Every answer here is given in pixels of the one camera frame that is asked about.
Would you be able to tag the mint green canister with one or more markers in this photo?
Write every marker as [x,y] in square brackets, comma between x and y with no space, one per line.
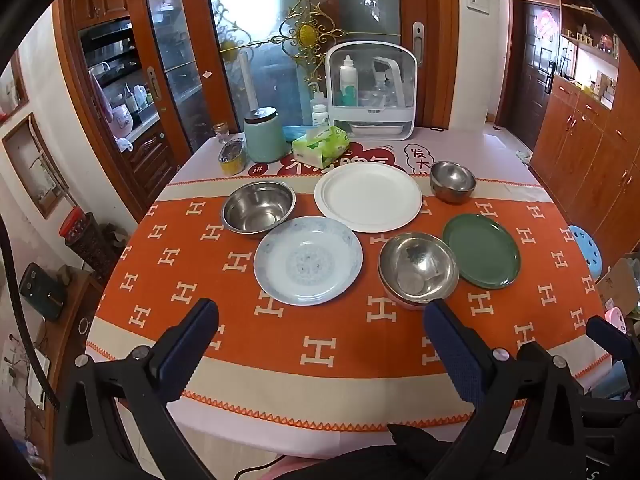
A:
[263,137]

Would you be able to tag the pink plastic stool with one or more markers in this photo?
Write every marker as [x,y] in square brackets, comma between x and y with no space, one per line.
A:
[616,319]

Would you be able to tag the white bottle teal label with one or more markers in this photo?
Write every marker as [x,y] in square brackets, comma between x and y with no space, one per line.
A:
[348,80]

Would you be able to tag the gold door ornament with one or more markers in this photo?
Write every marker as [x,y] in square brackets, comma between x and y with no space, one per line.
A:
[305,32]

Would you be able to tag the person's dark clothing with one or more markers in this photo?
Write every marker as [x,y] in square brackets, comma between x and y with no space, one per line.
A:
[400,455]

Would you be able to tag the wide steel bowl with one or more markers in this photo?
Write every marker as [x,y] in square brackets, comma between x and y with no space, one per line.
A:
[250,205]

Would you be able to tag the pink white appliance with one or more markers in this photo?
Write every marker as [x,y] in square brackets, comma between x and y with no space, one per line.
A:
[120,119]

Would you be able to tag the white plate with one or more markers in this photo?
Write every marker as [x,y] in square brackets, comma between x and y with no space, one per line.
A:
[367,197]

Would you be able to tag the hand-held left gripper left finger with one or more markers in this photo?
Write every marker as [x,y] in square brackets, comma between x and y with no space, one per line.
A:
[187,340]

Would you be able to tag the wooden wall cabinet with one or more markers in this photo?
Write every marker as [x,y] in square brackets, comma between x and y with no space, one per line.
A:
[590,160]

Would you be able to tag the wooden framed wall niche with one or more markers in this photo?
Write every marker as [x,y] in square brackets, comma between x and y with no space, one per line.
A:
[35,165]

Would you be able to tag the wooden display cabinet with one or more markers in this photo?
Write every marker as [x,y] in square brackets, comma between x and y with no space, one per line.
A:
[107,10]

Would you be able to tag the green tissue pack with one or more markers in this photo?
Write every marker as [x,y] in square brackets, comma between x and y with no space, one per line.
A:
[320,147]

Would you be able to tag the blue plastic stool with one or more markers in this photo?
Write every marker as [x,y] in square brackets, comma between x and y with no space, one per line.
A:
[586,250]

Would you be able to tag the cardboard box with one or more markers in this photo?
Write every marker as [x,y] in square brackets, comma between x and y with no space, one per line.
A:
[617,282]

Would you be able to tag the blue patterned plate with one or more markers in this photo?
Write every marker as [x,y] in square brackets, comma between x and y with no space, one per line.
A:
[307,260]

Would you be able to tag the deep steel bowl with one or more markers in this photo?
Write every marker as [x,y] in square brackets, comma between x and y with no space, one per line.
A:
[452,180]

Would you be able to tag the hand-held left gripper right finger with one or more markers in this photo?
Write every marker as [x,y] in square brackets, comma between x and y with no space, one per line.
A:
[452,355]

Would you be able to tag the white pill bottle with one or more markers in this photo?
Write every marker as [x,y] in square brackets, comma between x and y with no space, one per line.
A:
[320,116]

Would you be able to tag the yellow tin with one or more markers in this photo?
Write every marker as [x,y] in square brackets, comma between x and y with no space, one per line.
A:
[232,157]

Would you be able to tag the steel bowl pink base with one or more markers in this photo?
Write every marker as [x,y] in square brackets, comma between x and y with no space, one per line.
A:
[417,265]

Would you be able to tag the clear squeeze bottle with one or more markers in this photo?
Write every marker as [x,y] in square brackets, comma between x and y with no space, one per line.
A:
[313,92]

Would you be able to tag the dark brown door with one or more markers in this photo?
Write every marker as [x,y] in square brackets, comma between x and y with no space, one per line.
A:
[530,70]

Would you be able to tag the small glass jar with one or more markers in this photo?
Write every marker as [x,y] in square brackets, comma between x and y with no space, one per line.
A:
[220,132]

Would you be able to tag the black electronic device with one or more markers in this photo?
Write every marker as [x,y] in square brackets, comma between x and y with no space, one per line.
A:
[40,290]

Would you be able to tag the wooden glass sliding door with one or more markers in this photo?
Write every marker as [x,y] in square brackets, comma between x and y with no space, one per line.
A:
[260,20]

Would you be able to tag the white storage box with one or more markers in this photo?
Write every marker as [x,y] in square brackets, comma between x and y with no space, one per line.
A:
[371,125]

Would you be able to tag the orange patterned tablecloth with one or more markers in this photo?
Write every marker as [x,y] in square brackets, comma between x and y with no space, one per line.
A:
[350,340]

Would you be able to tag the blue packet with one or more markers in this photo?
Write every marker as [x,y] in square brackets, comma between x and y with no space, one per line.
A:
[296,132]

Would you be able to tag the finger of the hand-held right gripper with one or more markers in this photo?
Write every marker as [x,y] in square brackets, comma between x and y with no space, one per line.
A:
[607,332]

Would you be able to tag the green plate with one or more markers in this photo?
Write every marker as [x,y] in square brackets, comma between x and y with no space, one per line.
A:
[481,251]

